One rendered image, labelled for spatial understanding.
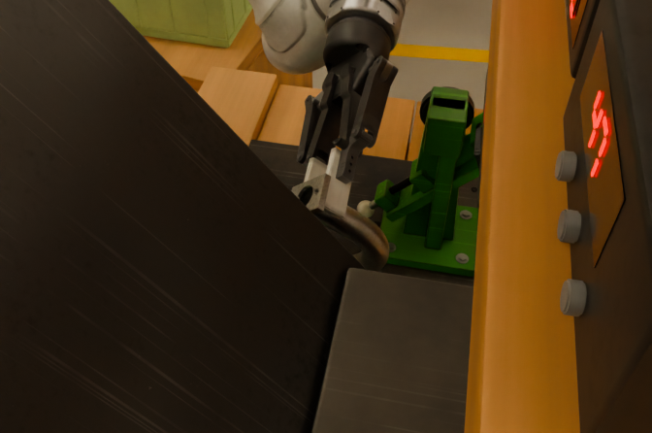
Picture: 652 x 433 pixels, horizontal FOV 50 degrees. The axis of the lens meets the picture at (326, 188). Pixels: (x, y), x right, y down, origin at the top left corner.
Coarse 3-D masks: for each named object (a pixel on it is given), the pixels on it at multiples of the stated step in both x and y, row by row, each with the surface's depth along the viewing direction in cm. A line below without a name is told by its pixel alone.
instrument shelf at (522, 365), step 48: (528, 0) 39; (528, 48) 36; (528, 96) 33; (528, 144) 31; (480, 192) 33; (528, 192) 29; (480, 240) 30; (528, 240) 27; (480, 288) 27; (528, 288) 25; (480, 336) 24; (528, 336) 24; (480, 384) 23; (528, 384) 23; (576, 384) 23; (480, 432) 22; (528, 432) 22; (576, 432) 22
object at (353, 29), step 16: (336, 32) 79; (352, 32) 77; (368, 32) 78; (384, 32) 79; (336, 48) 78; (352, 48) 78; (368, 48) 77; (384, 48) 79; (336, 64) 81; (352, 64) 78; (368, 64) 76; (352, 80) 76; (336, 96) 78
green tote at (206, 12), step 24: (120, 0) 163; (144, 0) 162; (168, 0) 159; (192, 0) 158; (216, 0) 157; (240, 0) 167; (144, 24) 167; (168, 24) 165; (192, 24) 163; (216, 24) 161; (240, 24) 169
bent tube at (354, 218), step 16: (320, 176) 69; (304, 192) 71; (320, 192) 68; (320, 208) 67; (336, 224) 71; (352, 224) 72; (368, 224) 73; (352, 240) 73; (368, 240) 73; (384, 240) 75; (368, 256) 76; (384, 256) 76
